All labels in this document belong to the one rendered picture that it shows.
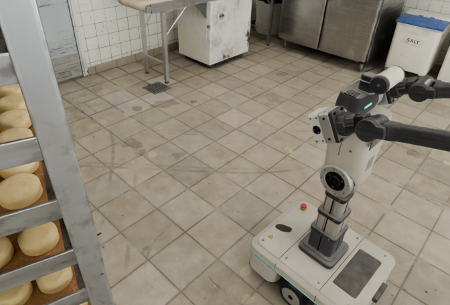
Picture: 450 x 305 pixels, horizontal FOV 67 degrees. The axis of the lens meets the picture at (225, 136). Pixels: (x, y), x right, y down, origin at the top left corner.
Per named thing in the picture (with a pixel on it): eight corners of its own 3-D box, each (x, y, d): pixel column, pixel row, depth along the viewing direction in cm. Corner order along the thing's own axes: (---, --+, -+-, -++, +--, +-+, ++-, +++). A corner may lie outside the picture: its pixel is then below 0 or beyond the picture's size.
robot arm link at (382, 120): (357, 114, 123) (349, 116, 119) (386, 110, 115) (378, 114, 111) (362, 139, 124) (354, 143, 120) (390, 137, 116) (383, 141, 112)
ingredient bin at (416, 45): (378, 74, 461) (396, 16, 418) (394, 62, 502) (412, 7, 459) (421, 86, 432) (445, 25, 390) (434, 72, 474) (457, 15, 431)
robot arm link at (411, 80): (406, 78, 149) (401, 83, 146) (431, 73, 141) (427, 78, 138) (411, 96, 152) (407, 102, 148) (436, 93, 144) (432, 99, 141)
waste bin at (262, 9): (289, 32, 604) (294, -8, 567) (271, 38, 571) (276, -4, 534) (264, 25, 634) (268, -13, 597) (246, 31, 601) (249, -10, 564)
